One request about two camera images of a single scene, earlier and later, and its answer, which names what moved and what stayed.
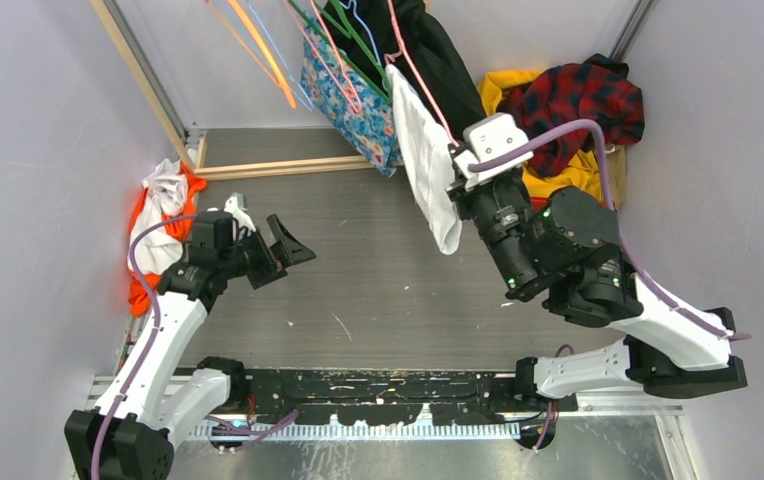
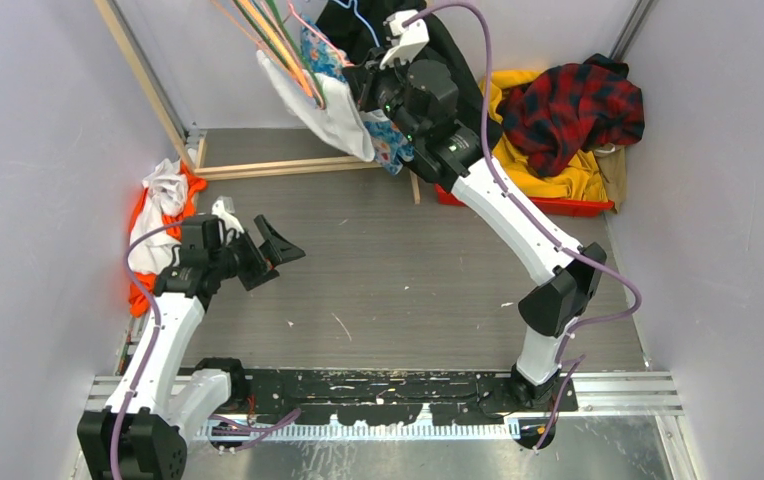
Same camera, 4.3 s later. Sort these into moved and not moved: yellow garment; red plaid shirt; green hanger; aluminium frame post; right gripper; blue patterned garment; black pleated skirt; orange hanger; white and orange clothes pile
Moved: orange hanger; green hanger; right gripper
Not moved: aluminium frame post; white and orange clothes pile; yellow garment; black pleated skirt; blue patterned garment; red plaid shirt
